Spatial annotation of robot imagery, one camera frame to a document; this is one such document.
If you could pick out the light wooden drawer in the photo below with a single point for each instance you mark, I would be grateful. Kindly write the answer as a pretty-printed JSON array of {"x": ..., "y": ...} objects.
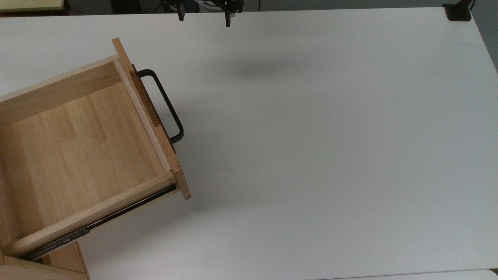
[{"x": 78, "y": 147}]

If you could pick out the light wooden cabinet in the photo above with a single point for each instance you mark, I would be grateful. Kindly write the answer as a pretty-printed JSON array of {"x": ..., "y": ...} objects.
[{"x": 58, "y": 266}]

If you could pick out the pale yellow board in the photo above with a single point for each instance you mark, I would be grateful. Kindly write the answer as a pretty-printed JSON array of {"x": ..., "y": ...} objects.
[{"x": 31, "y": 4}]

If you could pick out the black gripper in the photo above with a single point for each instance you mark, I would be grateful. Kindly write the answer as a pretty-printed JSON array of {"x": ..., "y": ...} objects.
[{"x": 233, "y": 4}]

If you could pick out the metal drawer slide rail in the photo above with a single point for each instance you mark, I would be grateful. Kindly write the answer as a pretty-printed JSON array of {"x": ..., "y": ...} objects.
[{"x": 116, "y": 214}]

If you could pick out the black table clamp mount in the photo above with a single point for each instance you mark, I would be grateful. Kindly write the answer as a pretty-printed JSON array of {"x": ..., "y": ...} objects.
[{"x": 458, "y": 12}]

